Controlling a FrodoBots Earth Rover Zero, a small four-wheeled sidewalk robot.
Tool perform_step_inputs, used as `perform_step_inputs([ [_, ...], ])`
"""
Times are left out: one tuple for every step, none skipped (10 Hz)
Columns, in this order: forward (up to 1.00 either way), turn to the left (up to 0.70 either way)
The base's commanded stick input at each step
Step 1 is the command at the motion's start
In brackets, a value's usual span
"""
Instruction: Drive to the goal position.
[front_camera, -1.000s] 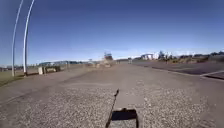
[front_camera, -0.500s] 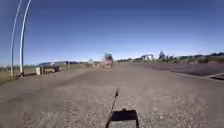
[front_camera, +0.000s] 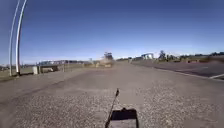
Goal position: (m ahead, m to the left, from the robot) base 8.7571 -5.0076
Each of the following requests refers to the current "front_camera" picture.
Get pale cabinet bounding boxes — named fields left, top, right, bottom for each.
left=32, top=65, right=40, bottom=75

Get tall pale pole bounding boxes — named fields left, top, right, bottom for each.
left=8, top=0, right=22, bottom=77
left=14, top=0, right=29, bottom=76

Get small dark tree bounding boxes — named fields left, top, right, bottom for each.
left=158, top=50, right=167, bottom=61

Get vehicle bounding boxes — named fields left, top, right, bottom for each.
left=99, top=51, right=115, bottom=69

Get low buildings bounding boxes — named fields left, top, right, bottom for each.
left=37, top=59, right=92, bottom=67

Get dark asphalt road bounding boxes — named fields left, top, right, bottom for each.
left=133, top=60, right=224, bottom=81

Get grey pebbled path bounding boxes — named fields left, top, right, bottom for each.
left=0, top=63, right=224, bottom=128

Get pale building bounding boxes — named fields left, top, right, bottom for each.
left=140, top=52, right=155, bottom=61

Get row of bushes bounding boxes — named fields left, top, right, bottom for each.
left=166, top=51, right=224, bottom=64

